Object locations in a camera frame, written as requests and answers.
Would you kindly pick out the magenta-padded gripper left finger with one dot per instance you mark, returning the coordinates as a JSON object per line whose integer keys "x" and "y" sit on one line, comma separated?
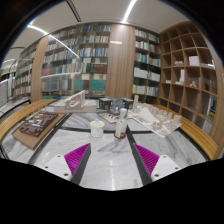
{"x": 75, "y": 160}

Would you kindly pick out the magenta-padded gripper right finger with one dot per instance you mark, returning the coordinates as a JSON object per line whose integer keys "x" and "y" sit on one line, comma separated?
{"x": 148, "y": 160}

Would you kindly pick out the clear plastic bottle white cap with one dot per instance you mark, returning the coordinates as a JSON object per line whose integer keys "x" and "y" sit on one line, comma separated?
{"x": 121, "y": 125}

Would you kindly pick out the flat round red coaster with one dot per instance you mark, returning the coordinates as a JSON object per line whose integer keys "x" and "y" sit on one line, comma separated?
{"x": 120, "y": 137}

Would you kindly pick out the white cup yellow rim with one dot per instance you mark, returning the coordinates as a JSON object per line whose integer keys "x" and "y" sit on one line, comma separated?
{"x": 97, "y": 130}

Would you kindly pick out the large white city model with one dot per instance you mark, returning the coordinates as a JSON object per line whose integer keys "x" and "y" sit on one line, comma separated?
{"x": 153, "y": 120}

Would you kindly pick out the light blue spoon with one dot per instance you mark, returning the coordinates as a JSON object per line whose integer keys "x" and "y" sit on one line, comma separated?
{"x": 97, "y": 122}

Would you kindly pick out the brown model on wooden board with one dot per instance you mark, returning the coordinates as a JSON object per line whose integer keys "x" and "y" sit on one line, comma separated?
{"x": 36, "y": 125}

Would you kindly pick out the small flat white model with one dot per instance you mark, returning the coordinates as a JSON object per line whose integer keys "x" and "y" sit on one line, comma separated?
{"x": 108, "y": 117}

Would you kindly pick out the white building architecture model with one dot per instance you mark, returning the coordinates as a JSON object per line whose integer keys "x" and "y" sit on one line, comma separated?
{"x": 75, "y": 105}

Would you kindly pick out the black box architecture model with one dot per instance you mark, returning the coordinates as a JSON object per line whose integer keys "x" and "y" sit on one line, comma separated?
{"x": 128, "y": 103}
{"x": 105, "y": 104}

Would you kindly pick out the wooden cubby shelf unit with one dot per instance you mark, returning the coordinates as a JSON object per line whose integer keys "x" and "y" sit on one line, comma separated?
{"x": 186, "y": 80}

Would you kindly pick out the tall bookshelf unit with books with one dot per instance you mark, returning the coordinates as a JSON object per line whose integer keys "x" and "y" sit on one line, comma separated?
{"x": 83, "y": 60}

